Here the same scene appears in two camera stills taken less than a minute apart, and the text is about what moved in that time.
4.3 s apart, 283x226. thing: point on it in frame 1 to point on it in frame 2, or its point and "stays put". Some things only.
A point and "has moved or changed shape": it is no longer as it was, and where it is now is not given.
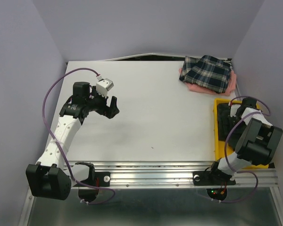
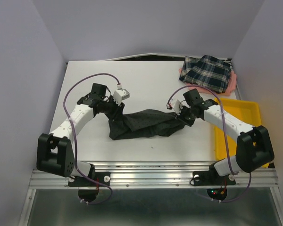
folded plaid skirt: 207,72 stays put
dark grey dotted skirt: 225,122 has moved or changed shape
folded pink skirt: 231,85 stays put
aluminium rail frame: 261,175 stays put
